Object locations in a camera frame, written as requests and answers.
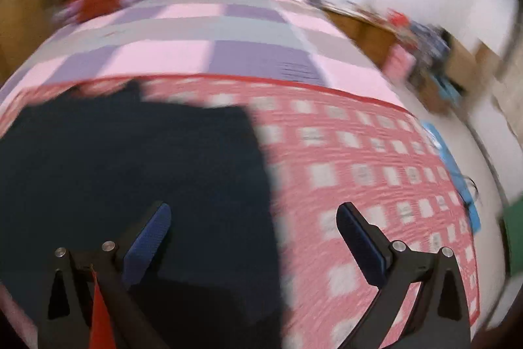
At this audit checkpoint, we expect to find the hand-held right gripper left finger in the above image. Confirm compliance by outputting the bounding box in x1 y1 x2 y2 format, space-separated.
39 202 171 349

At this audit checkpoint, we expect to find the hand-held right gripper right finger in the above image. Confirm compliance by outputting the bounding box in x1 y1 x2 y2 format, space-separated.
336 202 470 349

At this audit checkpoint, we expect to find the dark navy garment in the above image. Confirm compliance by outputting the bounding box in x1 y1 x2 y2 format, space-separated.
0 81 287 349

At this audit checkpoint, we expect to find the pink red patterned quilt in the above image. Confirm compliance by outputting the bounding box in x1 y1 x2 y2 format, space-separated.
0 73 483 349

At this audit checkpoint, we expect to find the blue flat sheet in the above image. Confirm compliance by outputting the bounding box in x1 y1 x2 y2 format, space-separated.
421 122 481 231

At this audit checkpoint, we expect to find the green mat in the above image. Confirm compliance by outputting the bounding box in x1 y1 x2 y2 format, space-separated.
500 198 523 276

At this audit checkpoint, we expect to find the turquoise plastic item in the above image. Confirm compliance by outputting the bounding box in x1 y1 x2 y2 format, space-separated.
435 77 464 101

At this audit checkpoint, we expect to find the pink bag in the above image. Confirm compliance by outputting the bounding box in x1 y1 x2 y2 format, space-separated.
384 44 411 80

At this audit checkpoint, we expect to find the pink purple checkered blanket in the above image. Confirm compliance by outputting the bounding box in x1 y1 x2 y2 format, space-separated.
0 0 409 129

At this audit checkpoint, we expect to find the beige rug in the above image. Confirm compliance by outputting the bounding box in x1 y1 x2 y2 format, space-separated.
494 75 523 137

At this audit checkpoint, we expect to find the cardboard box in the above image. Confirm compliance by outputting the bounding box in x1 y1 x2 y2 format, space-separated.
443 40 501 92

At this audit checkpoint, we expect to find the wooden desk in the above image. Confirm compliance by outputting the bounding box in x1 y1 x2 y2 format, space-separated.
323 6 397 72

